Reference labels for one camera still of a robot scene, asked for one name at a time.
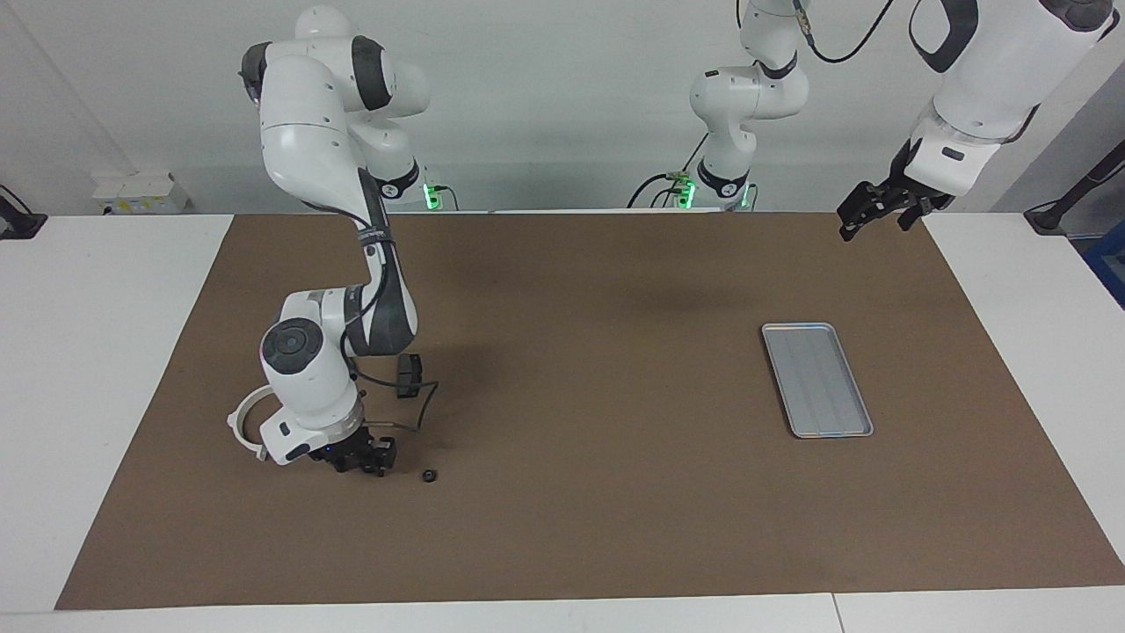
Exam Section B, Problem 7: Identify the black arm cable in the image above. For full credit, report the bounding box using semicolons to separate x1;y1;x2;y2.
794;0;899;64
299;198;442;436

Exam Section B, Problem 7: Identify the brown table mat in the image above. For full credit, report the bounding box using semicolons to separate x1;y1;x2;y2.
54;211;1125;612

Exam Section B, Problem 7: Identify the black stand with pole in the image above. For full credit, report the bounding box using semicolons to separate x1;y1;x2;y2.
1024;139;1125;236

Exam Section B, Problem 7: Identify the black left base cable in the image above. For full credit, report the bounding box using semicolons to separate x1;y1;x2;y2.
627;132;711;210

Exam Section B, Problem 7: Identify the white box with labels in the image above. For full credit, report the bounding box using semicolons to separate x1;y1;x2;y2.
92;171;190;216

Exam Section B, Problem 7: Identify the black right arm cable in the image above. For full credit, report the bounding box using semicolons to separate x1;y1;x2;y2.
299;198;442;436

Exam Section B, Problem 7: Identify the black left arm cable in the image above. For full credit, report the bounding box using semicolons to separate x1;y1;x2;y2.
794;0;899;64

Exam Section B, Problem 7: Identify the silver metal tray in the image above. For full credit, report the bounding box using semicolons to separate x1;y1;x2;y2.
761;322;875;440

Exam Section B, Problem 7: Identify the white curved plastic bracket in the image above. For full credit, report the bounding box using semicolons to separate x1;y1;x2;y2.
227;384;275;463

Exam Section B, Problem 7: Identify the black table clamp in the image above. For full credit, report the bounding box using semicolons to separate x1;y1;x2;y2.
0;183;47;241

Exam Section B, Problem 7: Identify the blue crate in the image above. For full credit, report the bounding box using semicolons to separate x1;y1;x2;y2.
1083;220;1125;310

